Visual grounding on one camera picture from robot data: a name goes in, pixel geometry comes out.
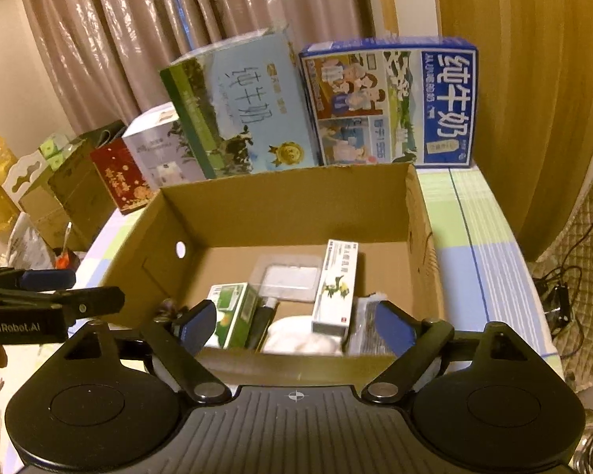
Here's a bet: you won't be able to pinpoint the beige curtain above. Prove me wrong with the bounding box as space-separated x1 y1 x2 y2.
17 0 377 135

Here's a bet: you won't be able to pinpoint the red gift box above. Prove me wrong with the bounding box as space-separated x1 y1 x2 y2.
90 138 160 216

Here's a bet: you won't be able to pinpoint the light wooden slats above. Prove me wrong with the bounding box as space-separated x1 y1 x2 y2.
376 0 399 41

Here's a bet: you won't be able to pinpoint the white soft packet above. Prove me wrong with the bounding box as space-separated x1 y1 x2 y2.
261 316 345 355

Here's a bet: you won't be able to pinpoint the wooden door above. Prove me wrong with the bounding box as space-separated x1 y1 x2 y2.
432 0 593 263

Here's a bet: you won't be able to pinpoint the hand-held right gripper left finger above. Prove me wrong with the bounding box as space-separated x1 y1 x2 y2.
62 300 233 404

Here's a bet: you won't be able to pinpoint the clear plastic packet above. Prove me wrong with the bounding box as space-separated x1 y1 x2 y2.
249 253 323 303

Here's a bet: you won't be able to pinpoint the white plastic bag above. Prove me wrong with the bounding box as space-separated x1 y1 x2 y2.
7 212 56 271

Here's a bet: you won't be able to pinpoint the dark blue milk carton box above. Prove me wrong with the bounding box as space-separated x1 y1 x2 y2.
298 36 480 169

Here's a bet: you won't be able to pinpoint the cardboard box with white flap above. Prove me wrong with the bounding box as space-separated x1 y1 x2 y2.
1 152 80 248

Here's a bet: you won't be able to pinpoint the white green medicine box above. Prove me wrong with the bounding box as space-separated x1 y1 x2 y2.
310 239 360 339

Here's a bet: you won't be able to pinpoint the light blue milk carton box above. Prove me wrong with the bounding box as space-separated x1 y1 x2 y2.
159 27 323 181

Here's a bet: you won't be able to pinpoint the small green boxes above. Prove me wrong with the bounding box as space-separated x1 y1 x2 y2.
38 133 81 172

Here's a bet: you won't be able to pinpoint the black power adapter with cables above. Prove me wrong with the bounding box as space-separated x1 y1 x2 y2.
530 237 590 357

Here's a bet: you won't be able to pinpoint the green white small box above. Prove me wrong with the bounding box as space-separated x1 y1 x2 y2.
208 282 264 350

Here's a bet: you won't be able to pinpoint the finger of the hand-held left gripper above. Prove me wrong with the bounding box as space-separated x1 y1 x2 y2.
0 267 78 292
0 285 126 329

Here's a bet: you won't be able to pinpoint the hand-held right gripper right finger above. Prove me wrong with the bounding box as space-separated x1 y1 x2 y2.
361 301 522 404

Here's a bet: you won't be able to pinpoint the silver black lighter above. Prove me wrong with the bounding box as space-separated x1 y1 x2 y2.
246 298 281 352

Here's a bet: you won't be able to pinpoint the quilted beige cloth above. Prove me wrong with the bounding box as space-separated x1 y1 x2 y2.
528 137 593 392

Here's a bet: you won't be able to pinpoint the silver foil packet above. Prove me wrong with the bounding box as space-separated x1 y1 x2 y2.
348 292 392 356

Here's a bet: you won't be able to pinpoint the red cup with spoon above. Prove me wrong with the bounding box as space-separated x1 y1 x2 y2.
53 222 81 271

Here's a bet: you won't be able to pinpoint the white gift box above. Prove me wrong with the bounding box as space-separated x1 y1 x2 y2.
123 103 209 190

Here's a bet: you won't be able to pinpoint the brown cardboard boxes at left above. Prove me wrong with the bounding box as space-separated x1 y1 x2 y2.
48 119 127 254

